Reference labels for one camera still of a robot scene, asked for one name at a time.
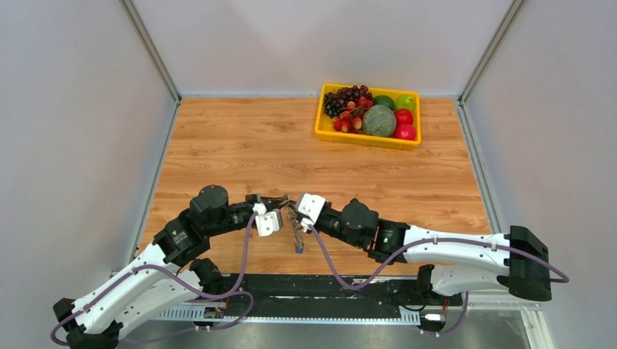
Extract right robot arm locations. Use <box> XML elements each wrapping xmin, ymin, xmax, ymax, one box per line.
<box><xmin>295</xmin><ymin>194</ymin><xmax>554</xmax><ymax>304</ymax></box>

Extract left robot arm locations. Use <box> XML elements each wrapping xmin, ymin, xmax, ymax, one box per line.
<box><xmin>50</xmin><ymin>185</ymin><xmax>290</xmax><ymax>348</ymax></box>

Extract yellow plastic bin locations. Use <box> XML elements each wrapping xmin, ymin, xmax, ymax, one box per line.
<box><xmin>314</xmin><ymin>83</ymin><xmax>422</xmax><ymax>150</ymax></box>

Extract red strawberry bunch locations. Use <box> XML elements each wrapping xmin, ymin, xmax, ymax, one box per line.
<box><xmin>325</xmin><ymin>97</ymin><xmax>374</xmax><ymax>133</ymax></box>

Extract netted green melon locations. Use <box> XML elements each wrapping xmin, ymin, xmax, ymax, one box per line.
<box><xmin>363</xmin><ymin>105</ymin><xmax>397</xmax><ymax>137</ymax></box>

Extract red apple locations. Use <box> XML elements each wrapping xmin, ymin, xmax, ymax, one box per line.
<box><xmin>392</xmin><ymin>124</ymin><xmax>417</xmax><ymax>141</ymax></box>
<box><xmin>394</xmin><ymin>108</ymin><xmax>414</xmax><ymax>125</ymax></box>

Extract dark grape bunch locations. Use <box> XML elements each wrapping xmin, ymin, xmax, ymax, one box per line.
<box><xmin>322</xmin><ymin>85</ymin><xmax>374</xmax><ymax>118</ymax></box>

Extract green lime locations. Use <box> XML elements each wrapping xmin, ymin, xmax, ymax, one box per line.
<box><xmin>373</xmin><ymin>95</ymin><xmax>396</xmax><ymax>111</ymax></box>

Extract green apple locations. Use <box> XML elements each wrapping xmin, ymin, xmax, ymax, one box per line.
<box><xmin>395</xmin><ymin>95</ymin><xmax>418</xmax><ymax>112</ymax></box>

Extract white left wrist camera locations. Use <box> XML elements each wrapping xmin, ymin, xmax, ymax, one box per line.
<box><xmin>253</xmin><ymin>204</ymin><xmax>283</xmax><ymax>237</ymax></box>

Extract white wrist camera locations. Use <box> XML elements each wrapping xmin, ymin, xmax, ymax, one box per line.
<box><xmin>253</xmin><ymin>204</ymin><xmax>283</xmax><ymax>237</ymax></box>
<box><xmin>295</xmin><ymin>193</ymin><xmax>326</xmax><ymax>233</ymax></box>

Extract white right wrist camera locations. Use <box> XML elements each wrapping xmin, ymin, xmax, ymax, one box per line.
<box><xmin>295</xmin><ymin>193</ymin><xmax>326</xmax><ymax>233</ymax></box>

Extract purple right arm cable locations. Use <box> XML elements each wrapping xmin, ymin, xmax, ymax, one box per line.
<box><xmin>308</xmin><ymin>225</ymin><xmax>570</xmax><ymax>292</ymax></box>

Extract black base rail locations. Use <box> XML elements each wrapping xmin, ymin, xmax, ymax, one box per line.
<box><xmin>155</xmin><ymin>274</ymin><xmax>466</xmax><ymax>331</ymax></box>

